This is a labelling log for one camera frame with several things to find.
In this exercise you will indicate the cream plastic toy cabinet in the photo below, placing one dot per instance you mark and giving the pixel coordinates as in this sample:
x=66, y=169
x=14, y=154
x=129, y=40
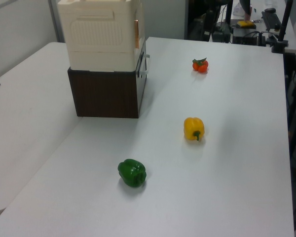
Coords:
x=98, y=37

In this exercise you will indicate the black pole with clamp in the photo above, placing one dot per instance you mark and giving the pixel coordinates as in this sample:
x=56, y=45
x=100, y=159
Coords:
x=283, y=27

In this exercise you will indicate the black electronics box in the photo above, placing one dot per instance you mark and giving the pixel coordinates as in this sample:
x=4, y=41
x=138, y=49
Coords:
x=246, y=37

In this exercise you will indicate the green toy bell pepper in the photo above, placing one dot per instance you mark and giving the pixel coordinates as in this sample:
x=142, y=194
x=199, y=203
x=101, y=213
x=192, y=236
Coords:
x=132, y=172

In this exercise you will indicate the cream cabinet door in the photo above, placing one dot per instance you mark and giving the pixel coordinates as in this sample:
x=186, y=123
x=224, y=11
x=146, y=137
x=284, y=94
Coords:
x=141, y=14

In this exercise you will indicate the yellow toy bell pepper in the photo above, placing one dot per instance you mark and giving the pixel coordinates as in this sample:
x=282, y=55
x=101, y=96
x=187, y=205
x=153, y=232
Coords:
x=193, y=127

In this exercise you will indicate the black computer mouse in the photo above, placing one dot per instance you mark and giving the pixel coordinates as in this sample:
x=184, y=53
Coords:
x=270, y=10

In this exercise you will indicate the yellow block on desk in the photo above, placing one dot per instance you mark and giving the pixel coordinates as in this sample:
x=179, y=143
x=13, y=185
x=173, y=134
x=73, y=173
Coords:
x=245, y=24

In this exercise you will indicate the white background desk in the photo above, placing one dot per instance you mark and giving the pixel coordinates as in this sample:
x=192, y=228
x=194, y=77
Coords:
x=292, y=27

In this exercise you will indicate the dark brown wooden box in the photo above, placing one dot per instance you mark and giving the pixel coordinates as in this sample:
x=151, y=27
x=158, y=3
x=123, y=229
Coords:
x=106, y=95

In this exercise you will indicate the red toy tomato cluster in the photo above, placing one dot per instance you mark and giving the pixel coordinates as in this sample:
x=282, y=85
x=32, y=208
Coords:
x=200, y=65

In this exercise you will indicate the black keyboard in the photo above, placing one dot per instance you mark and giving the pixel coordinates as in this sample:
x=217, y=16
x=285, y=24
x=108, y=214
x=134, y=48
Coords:
x=271, y=21

